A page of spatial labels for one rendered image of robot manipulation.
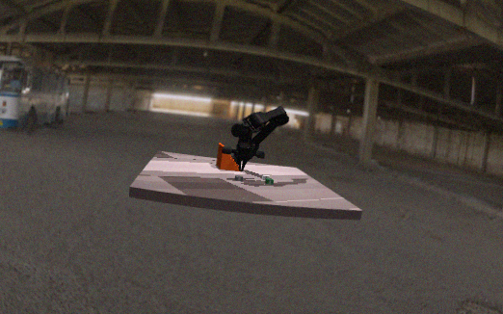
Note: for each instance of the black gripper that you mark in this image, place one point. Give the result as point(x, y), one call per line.
point(257, 153)

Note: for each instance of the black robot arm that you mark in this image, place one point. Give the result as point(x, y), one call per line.
point(257, 120)

